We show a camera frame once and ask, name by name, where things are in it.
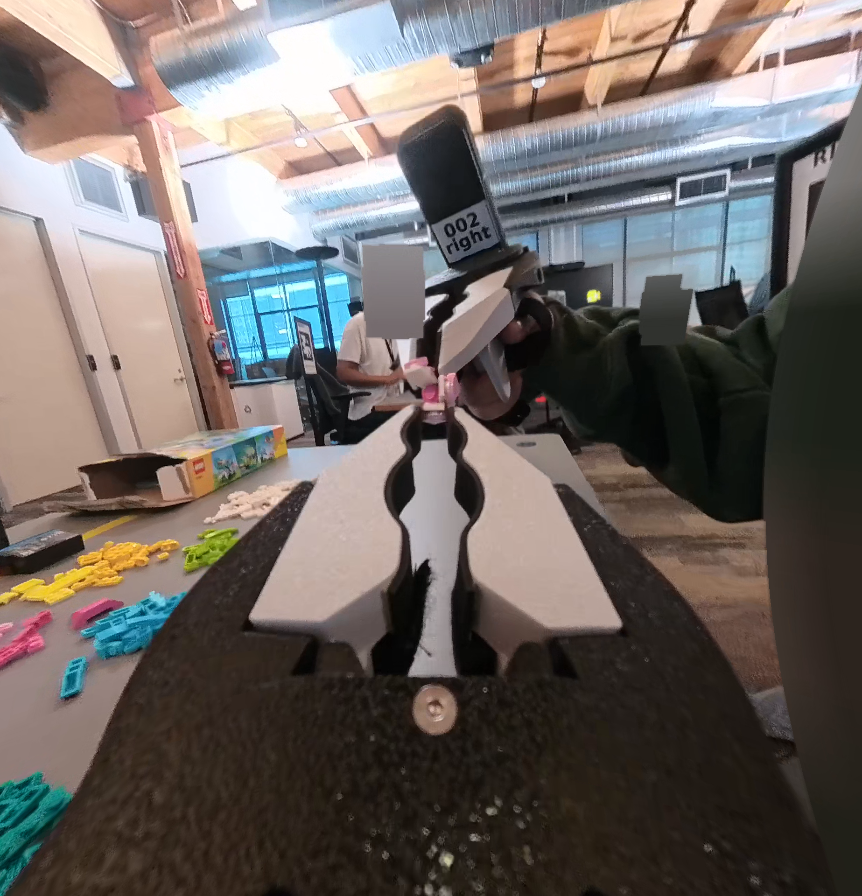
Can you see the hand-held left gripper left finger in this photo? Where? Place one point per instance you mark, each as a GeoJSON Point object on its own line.
{"type": "Point", "coordinates": [319, 560]}

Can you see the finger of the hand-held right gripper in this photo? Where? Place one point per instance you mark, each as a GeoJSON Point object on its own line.
{"type": "Point", "coordinates": [473, 329]}
{"type": "Point", "coordinates": [497, 374]}

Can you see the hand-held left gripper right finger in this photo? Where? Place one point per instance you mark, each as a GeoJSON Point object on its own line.
{"type": "Point", "coordinates": [536, 560]}

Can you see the pink lego flower piece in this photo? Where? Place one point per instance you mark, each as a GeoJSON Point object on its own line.
{"type": "Point", "coordinates": [431, 393]}

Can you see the person's right forearm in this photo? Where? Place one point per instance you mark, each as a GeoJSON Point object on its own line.
{"type": "Point", "coordinates": [648, 420]}

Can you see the pile of white lego pieces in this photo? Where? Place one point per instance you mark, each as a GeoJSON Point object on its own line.
{"type": "Point", "coordinates": [252, 500]}

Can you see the pile of lime lego pieces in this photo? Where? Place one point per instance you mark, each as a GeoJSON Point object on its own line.
{"type": "Point", "coordinates": [207, 549]}

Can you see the open cardboard lego box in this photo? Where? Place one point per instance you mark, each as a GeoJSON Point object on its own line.
{"type": "Point", "coordinates": [228, 455]}

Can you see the pile of light blue lego pieces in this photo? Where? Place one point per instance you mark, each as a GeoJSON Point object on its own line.
{"type": "Point", "coordinates": [133, 623]}

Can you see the curved magenta lego brick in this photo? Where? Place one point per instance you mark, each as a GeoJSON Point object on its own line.
{"type": "Point", "coordinates": [95, 612]}

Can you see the pile of yellow lego pieces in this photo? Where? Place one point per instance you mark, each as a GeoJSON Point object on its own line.
{"type": "Point", "coordinates": [88, 570]}

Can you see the single light blue lego brick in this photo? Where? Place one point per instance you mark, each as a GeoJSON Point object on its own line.
{"type": "Point", "coordinates": [74, 677]}

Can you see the pile of magenta lego pieces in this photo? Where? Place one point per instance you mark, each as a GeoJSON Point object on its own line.
{"type": "Point", "coordinates": [14, 644]}

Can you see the pile of teal lego pieces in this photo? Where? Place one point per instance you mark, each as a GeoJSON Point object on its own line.
{"type": "Point", "coordinates": [14, 826]}

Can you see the person's right hand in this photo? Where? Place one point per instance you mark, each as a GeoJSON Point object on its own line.
{"type": "Point", "coordinates": [483, 400]}

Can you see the black monitor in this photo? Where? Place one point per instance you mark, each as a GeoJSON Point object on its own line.
{"type": "Point", "coordinates": [578, 283]}

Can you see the black ceiling device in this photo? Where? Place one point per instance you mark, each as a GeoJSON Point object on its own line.
{"type": "Point", "coordinates": [473, 56]}

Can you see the black office chair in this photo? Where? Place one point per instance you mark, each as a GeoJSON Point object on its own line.
{"type": "Point", "coordinates": [326, 399]}

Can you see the black white tag sign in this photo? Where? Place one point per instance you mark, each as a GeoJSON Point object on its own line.
{"type": "Point", "coordinates": [305, 346]}

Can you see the red fire extinguisher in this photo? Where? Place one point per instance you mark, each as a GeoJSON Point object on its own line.
{"type": "Point", "coordinates": [222, 353]}

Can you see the white double door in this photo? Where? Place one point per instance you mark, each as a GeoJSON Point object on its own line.
{"type": "Point", "coordinates": [137, 336]}

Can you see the white single door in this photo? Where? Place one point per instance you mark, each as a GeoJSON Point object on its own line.
{"type": "Point", "coordinates": [32, 350]}

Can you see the long silver air duct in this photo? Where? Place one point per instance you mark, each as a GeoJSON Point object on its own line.
{"type": "Point", "coordinates": [613, 168]}

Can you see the short silver air duct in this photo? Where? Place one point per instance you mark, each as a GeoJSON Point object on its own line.
{"type": "Point", "coordinates": [214, 49]}

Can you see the wooden post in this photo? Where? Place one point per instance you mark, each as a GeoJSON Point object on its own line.
{"type": "Point", "coordinates": [186, 280]}

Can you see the black camera battery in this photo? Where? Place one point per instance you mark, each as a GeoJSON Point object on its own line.
{"type": "Point", "coordinates": [39, 551]}

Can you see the wall vent grille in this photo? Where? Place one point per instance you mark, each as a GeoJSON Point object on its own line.
{"type": "Point", "coordinates": [98, 185]}

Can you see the black wall board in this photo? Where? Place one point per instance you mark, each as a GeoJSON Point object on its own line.
{"type": "Point", "coordinates": [809, 203]}

